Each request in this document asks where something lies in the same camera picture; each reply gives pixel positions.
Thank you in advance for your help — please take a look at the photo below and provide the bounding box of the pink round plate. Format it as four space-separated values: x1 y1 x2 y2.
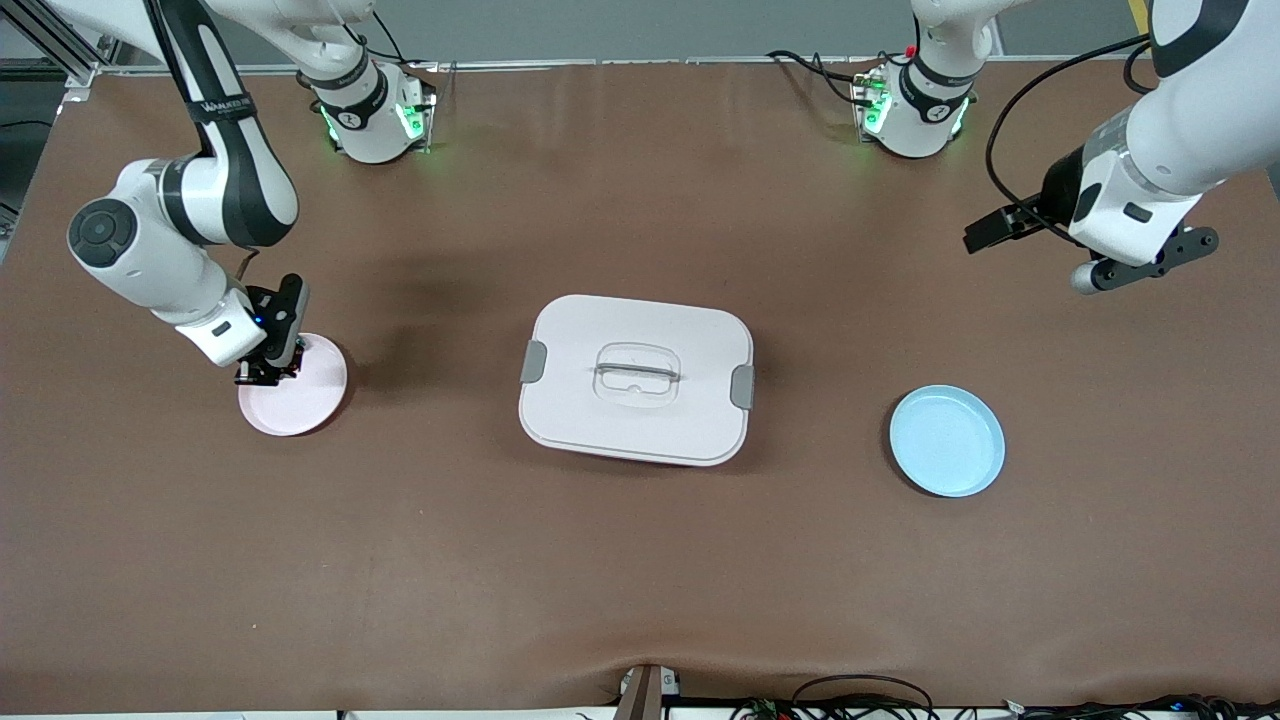
238 335 349 437

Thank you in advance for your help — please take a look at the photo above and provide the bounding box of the light blue round plate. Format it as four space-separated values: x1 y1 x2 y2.
889 385 1006 498

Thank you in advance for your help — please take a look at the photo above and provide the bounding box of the white lidded storage box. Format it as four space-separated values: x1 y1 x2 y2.
518 294 756 468

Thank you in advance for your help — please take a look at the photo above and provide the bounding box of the brown table mat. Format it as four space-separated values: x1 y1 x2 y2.
0 60 1280 713

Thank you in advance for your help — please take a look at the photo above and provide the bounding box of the black base cable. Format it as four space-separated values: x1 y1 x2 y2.
335 10 416 69
768 48 876 106

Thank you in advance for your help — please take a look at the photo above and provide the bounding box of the aluminium frame post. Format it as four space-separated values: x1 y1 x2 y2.
0 0 111 96

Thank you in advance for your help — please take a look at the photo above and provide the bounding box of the silver table edge rail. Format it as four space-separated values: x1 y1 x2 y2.
240 55 1151 76

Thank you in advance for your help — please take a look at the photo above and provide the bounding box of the brown camera mount post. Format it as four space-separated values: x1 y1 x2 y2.
612 662 683 720

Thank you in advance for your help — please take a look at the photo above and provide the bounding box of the black cable bundle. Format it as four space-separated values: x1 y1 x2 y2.
730 673 1280 720

